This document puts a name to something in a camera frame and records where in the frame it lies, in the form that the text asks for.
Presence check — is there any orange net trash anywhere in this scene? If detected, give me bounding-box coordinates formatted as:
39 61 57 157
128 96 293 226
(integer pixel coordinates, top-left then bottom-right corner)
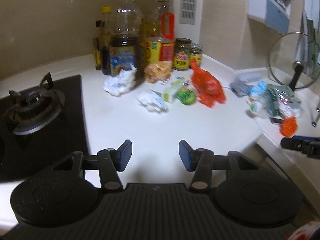
280 116 298 137

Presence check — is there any plastic trash pile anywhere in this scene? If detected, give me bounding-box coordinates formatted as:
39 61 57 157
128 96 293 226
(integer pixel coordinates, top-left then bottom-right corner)
247 81 303 119

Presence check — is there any green wrapper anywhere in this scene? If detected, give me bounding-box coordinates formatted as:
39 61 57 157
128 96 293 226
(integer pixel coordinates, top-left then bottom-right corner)
176 87 197 105

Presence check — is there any small white paper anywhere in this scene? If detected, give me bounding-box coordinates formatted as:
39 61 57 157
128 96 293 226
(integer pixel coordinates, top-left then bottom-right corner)
137 91 168 113

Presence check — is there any red plastic bag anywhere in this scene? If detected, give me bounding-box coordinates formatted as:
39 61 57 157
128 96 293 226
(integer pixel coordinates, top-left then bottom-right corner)
190 59 226 108

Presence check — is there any white green medicine box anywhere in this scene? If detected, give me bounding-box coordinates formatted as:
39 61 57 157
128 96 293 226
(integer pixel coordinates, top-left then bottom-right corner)
151 76 189 103

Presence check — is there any white paper wrapper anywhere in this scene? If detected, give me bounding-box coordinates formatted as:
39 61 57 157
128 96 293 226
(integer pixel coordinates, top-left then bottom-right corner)
103 67 137 97

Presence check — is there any black gas stove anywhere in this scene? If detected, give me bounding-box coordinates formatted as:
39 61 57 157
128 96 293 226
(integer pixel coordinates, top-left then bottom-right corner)
1 74 88 183

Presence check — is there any silver foil pouch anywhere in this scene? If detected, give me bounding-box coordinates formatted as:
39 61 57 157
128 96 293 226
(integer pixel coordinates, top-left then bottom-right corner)
229 72 262 97

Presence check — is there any glass pot lid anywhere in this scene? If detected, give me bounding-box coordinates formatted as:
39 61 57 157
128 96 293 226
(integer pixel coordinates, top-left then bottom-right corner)
267 31 319 90

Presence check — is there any orange crumpled snack bag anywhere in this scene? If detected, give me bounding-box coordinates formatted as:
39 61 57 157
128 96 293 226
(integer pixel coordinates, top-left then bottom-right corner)
144 61 172 83

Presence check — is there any large pickle jar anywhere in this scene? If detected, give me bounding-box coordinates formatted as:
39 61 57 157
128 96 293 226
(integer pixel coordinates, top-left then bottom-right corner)
173 37 191 71

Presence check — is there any small pickle jar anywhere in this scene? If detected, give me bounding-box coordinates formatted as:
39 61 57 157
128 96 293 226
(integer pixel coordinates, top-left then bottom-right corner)
190 43 202 67

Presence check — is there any blue label oil bottle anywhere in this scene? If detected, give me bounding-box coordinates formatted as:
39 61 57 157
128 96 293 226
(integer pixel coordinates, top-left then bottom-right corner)
108 0 144 85

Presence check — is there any dark soy sauce bottle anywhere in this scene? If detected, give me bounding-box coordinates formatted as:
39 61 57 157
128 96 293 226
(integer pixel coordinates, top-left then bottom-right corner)
93 20 102 70

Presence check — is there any yellow cap oil bottle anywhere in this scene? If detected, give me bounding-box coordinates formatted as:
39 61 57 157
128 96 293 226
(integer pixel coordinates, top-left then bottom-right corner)
100 6 112 75

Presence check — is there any blue white water heater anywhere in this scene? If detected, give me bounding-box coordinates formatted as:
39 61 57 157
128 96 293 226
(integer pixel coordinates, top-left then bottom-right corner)
247 0 293 34

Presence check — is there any red handle oil bottle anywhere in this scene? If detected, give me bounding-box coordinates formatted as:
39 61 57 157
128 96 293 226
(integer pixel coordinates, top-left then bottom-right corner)
144 0 175 64

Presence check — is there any white wall vent grille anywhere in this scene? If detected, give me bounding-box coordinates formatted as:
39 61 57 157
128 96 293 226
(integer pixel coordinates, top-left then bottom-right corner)
179 0 197 25

